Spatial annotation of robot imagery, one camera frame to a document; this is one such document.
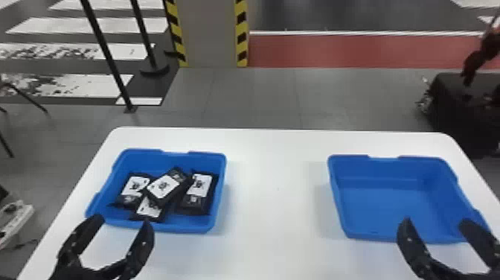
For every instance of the black part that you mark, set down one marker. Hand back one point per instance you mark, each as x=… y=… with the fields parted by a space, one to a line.
x=198 y=191
x=148 y=212
x=164 y=187
x=132 y=187

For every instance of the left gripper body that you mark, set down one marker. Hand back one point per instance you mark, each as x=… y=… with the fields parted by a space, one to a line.
x=84 y=274

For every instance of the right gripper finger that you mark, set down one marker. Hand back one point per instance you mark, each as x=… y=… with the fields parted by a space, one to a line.
x=412 y=244
x=484 y=242

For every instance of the yellow black striped post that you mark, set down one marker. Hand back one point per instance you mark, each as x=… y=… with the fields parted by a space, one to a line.
x=175 y=35
x=241 y=35

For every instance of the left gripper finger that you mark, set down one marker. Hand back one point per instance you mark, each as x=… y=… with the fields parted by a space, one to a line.
x=142 y=246
x=80 y=238

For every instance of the blue tray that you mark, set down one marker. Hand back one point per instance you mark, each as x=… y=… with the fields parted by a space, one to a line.
x=383 y=203
x=156 y=158

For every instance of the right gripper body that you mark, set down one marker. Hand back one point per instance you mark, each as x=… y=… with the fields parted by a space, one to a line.
x=461 y=276

